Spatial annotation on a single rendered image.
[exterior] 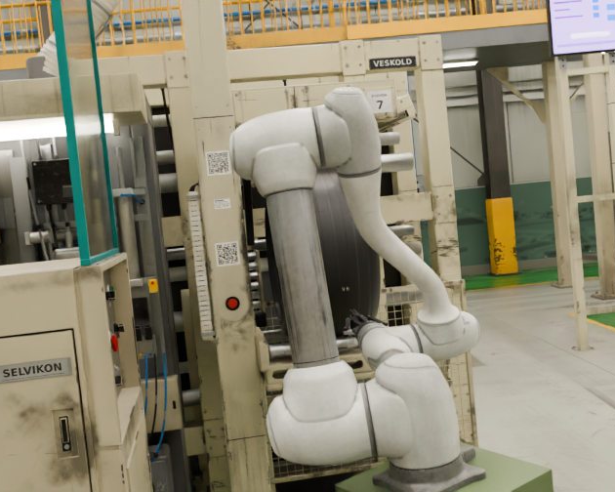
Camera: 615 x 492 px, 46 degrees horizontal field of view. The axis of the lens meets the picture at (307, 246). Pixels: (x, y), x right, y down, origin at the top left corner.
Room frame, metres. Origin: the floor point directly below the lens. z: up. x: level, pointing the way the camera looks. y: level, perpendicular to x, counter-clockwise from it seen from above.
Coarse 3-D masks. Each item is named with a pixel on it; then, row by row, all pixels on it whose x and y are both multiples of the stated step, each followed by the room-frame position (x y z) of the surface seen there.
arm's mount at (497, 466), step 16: (480, 448) 1.64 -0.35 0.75; (384, 464) 1.65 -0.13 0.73; (480, 464) 1.56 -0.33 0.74; (496, 464) 1.54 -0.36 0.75; (512, 464) 1.53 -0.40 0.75; (528, 464) 1.52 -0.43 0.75; (352, 480) 1.58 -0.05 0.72; (368, 480) 1.57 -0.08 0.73; (480, 480) 1.48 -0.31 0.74; (496, 480) 1.47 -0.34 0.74; (512, 480) 1.45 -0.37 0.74; (528, 480) 1.44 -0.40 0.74; (544, 480) 1.46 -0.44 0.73
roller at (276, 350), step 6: (342, 336) 2.29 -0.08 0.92; (348, 336) 2.29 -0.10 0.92; (342, 342) 2.27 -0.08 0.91; (348, 342) 2.27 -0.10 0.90; (354, 342) 2.28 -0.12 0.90; (270, 348) 2.24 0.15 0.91; (276, 348) 2.24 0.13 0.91; (282, 348) 2.24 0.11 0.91; (288, 348) 2.25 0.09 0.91; (342, 348) 2.28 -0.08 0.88; (348, 348) 2.29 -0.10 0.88; (270, 354) 2.24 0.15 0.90; (276, 354) 2.24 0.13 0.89; (282, 354) 2.24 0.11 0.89; (288, 354) 2.25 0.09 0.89
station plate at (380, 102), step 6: (384, 90) 2.65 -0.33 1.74; (372, 96) 2.64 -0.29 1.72; (378, 96) 2.65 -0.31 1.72; (384, 96) 2.65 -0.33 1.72; (390, 96) 2.65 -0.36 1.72; (372, 102) 2.64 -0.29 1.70; (378, 102) 2.65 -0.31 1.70; (384, 102) 2.65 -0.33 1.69; (390, 102) 2.65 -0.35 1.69; (372, 108) 2.64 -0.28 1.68; (378, 108) 2.65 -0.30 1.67; (384, 108) 2.65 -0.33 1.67; (390, 108) 2.65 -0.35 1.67
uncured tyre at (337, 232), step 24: (312, 192) 2.22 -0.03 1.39; (336, 192) 2.23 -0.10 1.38; (336, 216) 2.17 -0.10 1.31; (336, 240) 2.15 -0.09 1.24; (360, 240) 2.16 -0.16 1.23; (336, 264) 2.14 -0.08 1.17; (360, 264) 2.15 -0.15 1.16; (336, 288) 2.15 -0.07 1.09; (360, 288) 2.17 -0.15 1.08; (336, 312) 2.19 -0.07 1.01; (360, 312) 2.21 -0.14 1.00; (288, 336) 2.35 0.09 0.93; (336, 336) 2.30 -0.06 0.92
